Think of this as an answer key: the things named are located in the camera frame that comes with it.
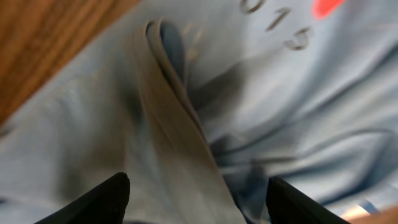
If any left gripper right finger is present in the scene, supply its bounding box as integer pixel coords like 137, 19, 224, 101
266, 177, 349, 224

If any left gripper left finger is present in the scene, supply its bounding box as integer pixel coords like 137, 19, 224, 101
37, 172, 130, 224

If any light blue printed t-shirt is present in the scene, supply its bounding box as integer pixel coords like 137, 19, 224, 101
1, 0, 397, 223

